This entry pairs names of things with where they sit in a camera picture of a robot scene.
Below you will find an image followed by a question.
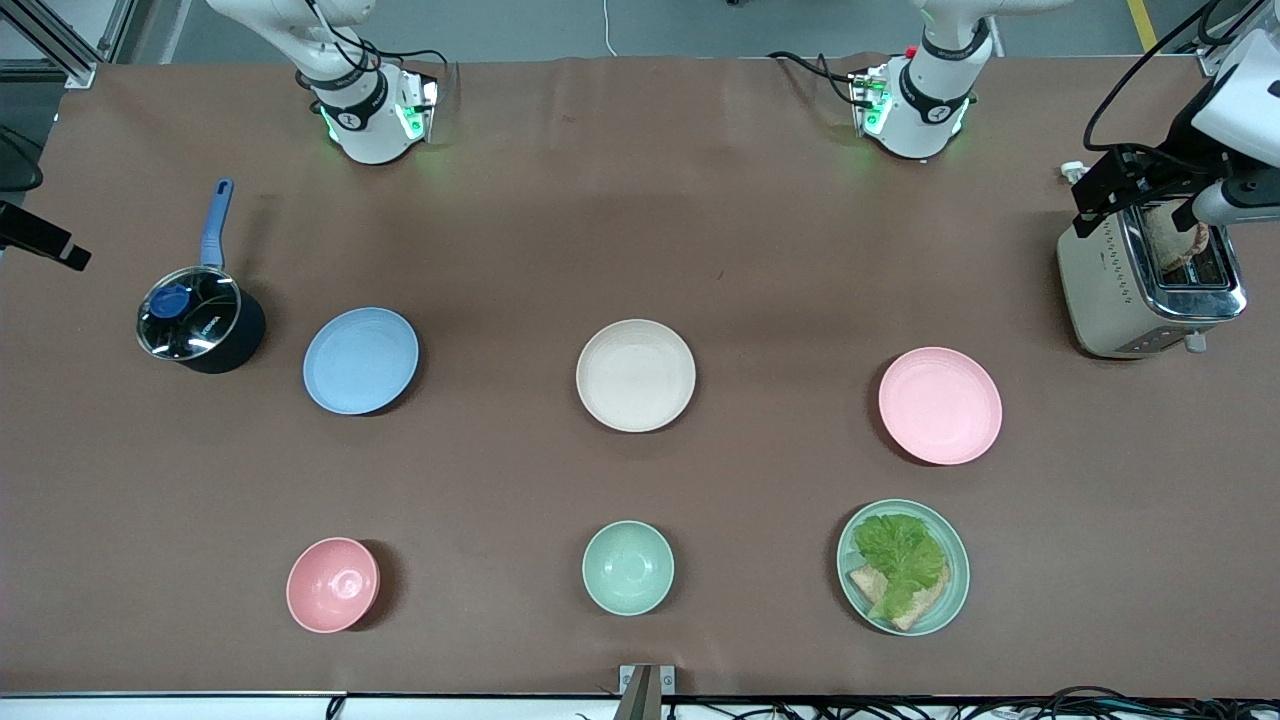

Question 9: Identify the silver toaster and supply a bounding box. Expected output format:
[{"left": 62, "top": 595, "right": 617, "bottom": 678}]
[{"left": 1056, "top": 195, "right": 1249, "bottom": 360}]

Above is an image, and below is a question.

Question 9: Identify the dark saucepan with blue handle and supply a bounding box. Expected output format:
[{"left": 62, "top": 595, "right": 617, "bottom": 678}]
[{"left": 137, "top": 178, "right": 267, "bottom": 375}]

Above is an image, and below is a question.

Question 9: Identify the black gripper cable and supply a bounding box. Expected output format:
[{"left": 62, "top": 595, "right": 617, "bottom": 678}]
[{"left": 1083, "top": 0, "right": 1251, "bottom": 153}]

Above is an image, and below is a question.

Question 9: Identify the mint green plate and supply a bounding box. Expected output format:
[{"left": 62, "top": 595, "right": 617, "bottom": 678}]
[{"left": 836, "top": 499, "right": 971, "bottom": 637}]

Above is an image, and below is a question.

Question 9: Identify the black cable bundle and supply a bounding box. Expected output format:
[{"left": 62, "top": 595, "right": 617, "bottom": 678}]
[{"left": 325, "top": 685, "right": 1280, "bottom": 720}]

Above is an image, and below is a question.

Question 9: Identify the light blue plate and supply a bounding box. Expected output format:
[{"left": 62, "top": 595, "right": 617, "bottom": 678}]
[{"left": 303, "top": 307, "right": 420, "bottom": 416}]

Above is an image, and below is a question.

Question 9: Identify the brown bread slice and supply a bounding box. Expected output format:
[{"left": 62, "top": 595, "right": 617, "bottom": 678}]
[{"left": 848, "top": 564, "right": 951, "bottom": 632}]

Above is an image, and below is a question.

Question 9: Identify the toasted bread slice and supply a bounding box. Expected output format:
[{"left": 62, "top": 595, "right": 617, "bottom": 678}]
[{"left": 1144, "top": 204, "right": 1210, "bottom": 274}]

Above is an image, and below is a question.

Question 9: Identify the mint green bowl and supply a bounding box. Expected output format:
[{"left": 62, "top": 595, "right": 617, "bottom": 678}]
[{"left": 582, "top": 520, "right": 675, "bottom": 617}]

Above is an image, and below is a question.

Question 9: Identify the aluminium frame profile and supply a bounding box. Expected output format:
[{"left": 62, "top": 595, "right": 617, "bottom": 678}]
[{"left": 0, "top": 0, "right": 136, "bottom": 89}]

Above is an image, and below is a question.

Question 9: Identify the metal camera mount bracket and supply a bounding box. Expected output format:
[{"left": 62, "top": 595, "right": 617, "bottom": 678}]
[{"left": 612, "top": 664, "right": 677, "bottom": 720}]

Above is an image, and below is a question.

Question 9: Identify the pink bowl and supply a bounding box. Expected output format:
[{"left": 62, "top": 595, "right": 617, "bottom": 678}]
[{"left": 286, "top": 537, "right": 381, "bottom": 634}]

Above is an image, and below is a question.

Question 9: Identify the beige plate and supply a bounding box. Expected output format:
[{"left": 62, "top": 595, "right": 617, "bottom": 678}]
[{"left": 576, "top": 319, "right": 697, "bottom": 434}]

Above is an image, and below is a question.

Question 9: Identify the pink plate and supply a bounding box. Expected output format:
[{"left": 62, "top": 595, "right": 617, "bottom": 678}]
[{"left": 878, "top": 347, "right": 1003, "bottom": 466}]

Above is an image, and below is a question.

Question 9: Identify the glass lid with blue knob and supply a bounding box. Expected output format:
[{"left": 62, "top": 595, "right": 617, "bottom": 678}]
[{"left": 137, "top": 267, "right": 243, "bottom": 361}]

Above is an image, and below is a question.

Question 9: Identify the green lettuce leaf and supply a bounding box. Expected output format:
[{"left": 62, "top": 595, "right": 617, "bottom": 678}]
[{"left": 852, "top": 513, "right": 948, "bottom": 621}]

